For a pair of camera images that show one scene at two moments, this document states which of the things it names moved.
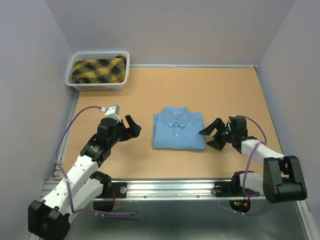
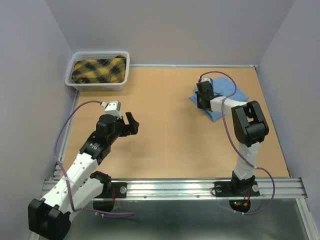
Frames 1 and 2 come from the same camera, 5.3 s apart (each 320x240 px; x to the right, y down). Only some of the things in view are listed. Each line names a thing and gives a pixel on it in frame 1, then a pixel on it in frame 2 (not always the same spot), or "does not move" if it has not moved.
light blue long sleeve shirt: (177, 128) to (225, 86)
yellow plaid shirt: (99, 71) does not move
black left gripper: (133, 131) does not move
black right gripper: (217, 124) to (199, 106)
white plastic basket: (89, 55) does not move
